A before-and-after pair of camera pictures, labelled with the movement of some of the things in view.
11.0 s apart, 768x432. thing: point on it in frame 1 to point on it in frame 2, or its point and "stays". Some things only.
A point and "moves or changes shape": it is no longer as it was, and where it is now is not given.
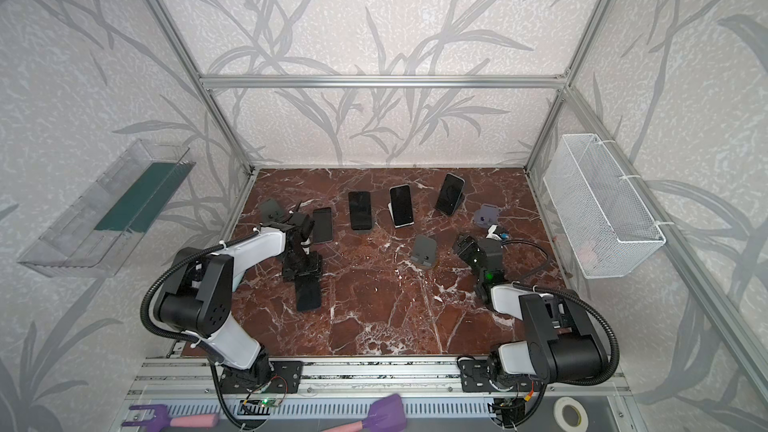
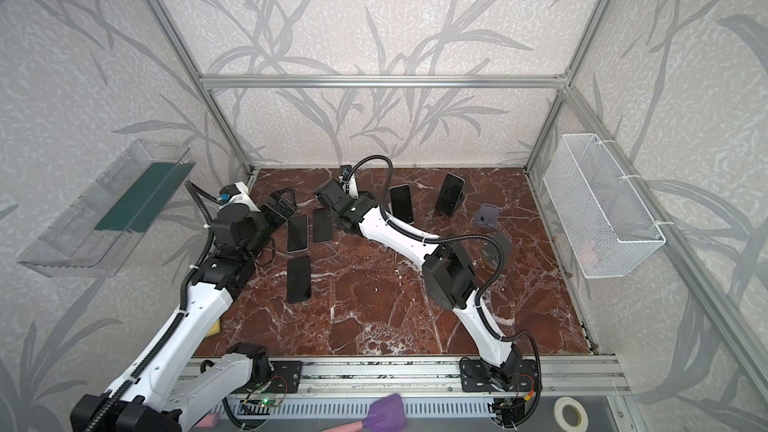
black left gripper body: (303, 264) to (278, 207)
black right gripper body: (485, 287) to (330, 197)
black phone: (402, 205) stays
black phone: (323, 228) stays
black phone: (450, 194) stays
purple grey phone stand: (486, 215) stays
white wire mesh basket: (610, 231) stays
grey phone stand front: (425, 250) moves or changes shape
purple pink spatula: (386, 414) stays
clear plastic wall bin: (95, 238) stays
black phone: (308, 292) moves or changes shape
